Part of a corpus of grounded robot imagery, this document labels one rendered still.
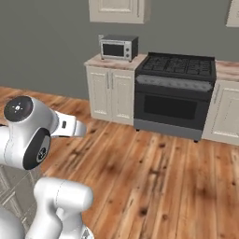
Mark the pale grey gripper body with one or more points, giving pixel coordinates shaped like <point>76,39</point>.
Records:
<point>80,129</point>

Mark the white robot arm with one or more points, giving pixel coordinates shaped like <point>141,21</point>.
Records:
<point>29,130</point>

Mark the silver toaster oven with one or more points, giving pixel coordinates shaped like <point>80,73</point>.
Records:
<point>118,48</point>

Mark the black range oven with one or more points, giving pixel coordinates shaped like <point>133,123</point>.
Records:
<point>174,93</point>

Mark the cream base cabinet with doors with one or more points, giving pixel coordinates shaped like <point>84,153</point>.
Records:
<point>109,93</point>

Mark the grey cabinet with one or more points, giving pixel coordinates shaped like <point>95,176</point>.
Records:
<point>15,189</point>

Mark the cream wall cabinet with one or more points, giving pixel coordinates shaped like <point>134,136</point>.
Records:
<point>119,11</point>
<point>234,14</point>

